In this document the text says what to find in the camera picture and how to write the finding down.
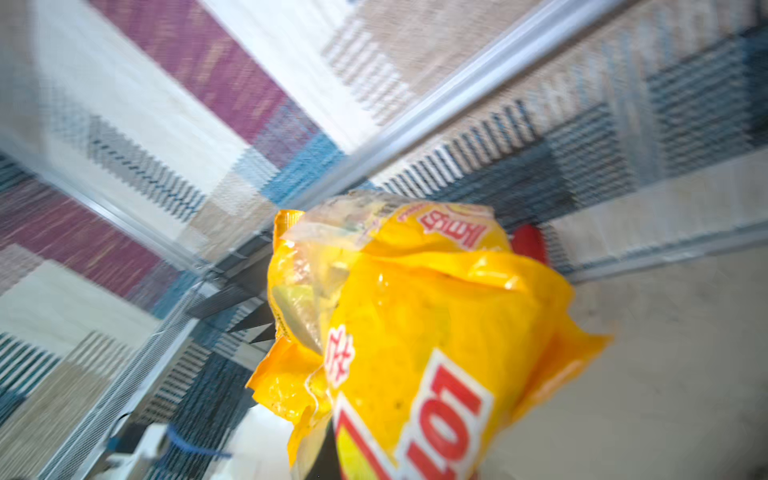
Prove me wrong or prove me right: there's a black wire shelf rack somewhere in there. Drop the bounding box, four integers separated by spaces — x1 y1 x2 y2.
185 234 276 344

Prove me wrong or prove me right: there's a red candy bag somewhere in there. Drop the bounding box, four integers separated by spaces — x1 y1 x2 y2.
510 225 550 266

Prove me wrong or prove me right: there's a blue checkered paper bag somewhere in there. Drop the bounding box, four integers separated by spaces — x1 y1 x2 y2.
89 407 295 480

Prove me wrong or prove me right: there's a yellow snack bag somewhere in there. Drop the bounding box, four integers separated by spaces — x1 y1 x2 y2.
248 190 611 479

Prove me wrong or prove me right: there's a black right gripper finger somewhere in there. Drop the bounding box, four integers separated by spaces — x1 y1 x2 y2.
302 419 342 480

